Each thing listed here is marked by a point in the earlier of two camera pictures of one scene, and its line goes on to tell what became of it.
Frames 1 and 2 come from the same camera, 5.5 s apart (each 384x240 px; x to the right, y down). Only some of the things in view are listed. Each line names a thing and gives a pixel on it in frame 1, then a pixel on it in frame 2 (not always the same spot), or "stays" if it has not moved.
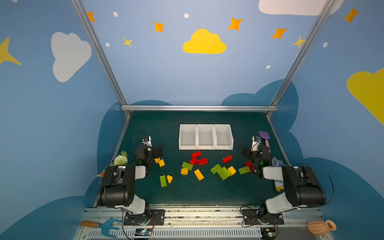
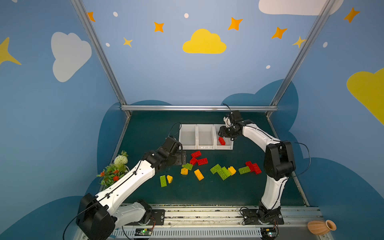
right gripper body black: (247, 153) to (223, 131)
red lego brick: (249, 164) stays
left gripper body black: (156, 151) to (180, 157)
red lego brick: (193, 161) stays
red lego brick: (227, 159) to (221, 140)
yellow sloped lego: (170, 179) stays
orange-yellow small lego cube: (184, 171) stays
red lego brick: (196, 154) stays
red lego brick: (202, 161) stays
